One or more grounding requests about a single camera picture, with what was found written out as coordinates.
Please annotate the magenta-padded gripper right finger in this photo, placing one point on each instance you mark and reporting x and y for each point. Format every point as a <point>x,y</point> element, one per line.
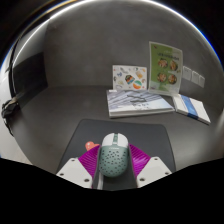
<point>153,170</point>

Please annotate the white and blue book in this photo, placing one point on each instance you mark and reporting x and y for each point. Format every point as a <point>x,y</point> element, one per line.
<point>193,108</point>

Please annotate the grey striped book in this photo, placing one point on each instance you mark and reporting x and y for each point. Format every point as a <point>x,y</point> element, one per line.
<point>138,103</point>

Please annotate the green and white computer mouse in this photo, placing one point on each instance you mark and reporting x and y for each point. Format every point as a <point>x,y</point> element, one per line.
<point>113,156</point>

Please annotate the black printed mouse pad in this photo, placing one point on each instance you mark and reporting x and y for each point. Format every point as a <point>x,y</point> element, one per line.
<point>146,136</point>

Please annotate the green menu sign stand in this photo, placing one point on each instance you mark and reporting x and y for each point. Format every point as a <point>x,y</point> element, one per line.
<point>165,68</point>

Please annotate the white sticker card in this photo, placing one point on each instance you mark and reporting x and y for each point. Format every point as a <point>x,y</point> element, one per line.
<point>130,77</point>

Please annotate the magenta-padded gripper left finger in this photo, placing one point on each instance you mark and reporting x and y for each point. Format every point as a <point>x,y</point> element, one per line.
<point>75,171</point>

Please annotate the black monitor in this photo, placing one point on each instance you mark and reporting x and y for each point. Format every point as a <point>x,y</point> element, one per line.
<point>30,78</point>

